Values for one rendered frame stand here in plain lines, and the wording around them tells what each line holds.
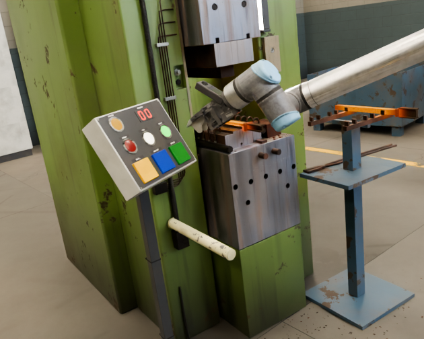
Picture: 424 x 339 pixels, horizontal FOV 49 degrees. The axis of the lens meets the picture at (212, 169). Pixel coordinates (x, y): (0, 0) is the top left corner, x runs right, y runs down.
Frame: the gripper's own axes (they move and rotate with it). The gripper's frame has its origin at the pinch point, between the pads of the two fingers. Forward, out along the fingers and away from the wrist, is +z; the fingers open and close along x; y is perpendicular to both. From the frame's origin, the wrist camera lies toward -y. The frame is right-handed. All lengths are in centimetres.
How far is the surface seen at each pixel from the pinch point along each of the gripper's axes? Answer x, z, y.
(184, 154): 1.4, 10.3, 7.8
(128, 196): -26.8, 16.6, 11.0
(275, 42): 80, -11, -17
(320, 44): 943, 240, -99
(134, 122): -11.2, 11.0, -10.0
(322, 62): 943, 261, -62
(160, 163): -12.4, 10.3, 7.0
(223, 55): 39.4, -5.2, -19.3
